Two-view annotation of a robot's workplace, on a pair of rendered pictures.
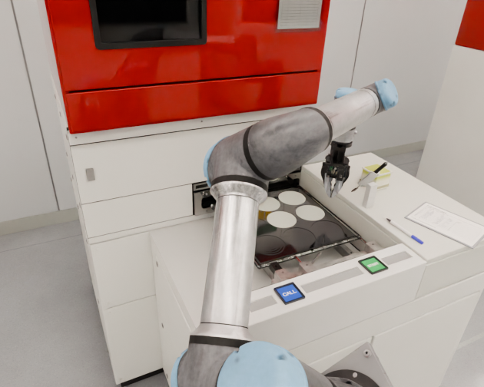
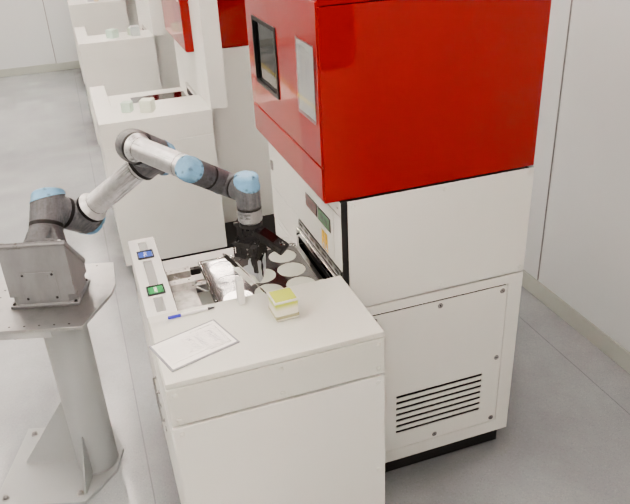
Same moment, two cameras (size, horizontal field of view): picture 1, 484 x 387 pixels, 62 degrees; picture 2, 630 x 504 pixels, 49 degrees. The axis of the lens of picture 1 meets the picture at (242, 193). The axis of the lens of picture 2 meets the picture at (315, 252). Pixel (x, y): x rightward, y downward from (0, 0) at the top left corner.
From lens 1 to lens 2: 2.77 m
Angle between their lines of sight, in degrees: 83
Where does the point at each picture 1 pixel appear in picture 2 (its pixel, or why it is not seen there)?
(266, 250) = (217, 266)
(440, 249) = (156, 327)
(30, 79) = (557, 121)
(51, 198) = (536, 260)
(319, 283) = (150, 268)
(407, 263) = (149, 307)
